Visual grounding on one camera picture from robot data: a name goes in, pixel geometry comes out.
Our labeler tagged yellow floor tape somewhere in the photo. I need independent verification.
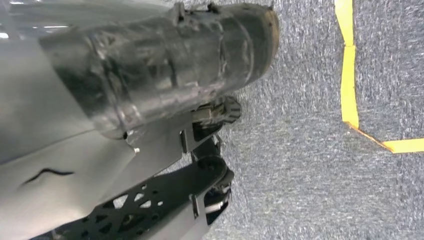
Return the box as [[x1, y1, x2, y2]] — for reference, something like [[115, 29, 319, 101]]
[[333, 0, 424, 155]]

